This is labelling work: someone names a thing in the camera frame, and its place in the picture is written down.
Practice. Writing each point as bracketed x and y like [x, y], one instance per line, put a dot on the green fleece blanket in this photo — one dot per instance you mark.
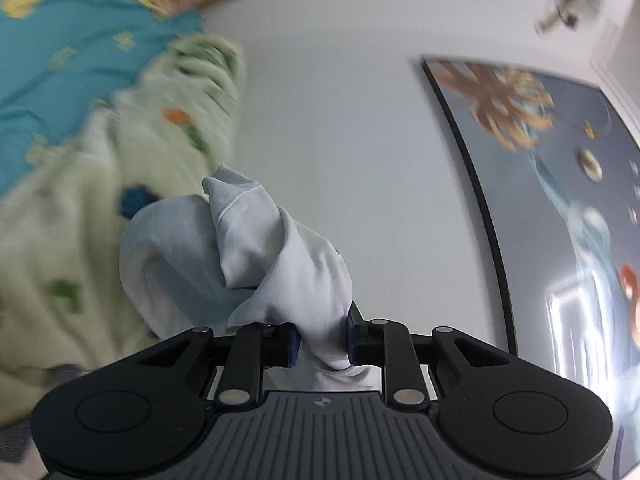
[75, 235]

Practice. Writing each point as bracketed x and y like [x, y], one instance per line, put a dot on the framed leaf wall painting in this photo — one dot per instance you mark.
[565, 210]

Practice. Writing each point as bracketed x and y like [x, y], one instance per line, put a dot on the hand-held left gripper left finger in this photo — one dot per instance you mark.
[292, 349]

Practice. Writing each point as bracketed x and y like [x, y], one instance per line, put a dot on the light grey printed T-shirt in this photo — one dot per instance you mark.
[250, 250]

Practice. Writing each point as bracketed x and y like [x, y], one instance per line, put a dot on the teal printed bed sheet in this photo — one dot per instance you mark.
[65, 60]

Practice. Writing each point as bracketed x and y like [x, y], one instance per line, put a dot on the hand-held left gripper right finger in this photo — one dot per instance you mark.
[351, 346]

